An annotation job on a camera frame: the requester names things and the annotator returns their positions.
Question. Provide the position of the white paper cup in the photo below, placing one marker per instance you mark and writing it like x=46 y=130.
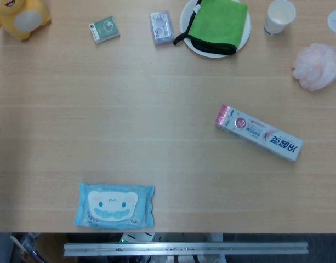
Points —
x=280 y=16

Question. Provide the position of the white round plate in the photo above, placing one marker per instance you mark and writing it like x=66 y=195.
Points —
x=246 y=30

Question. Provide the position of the aluminium profile rail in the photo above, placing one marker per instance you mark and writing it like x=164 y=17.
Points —
x=184 y=248

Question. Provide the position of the white pink toothpaste box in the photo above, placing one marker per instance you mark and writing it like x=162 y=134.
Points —
x=261 y=131

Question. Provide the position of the green cloth with black edge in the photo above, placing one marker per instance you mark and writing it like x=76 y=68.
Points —
x=219 y=22

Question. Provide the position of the yellow dragon plush toy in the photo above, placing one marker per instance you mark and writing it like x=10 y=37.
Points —
x=22 y=19

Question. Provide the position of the blue wet wipes pack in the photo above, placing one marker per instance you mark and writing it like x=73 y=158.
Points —
x=113 y=205

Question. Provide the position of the pink mesh bath sponge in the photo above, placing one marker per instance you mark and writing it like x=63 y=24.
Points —
x=315 y=65

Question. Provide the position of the small purple packet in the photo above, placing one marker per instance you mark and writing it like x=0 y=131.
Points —
x=161 y=27

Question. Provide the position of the small green card box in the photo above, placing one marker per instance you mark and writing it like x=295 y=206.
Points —
x=104 y=28

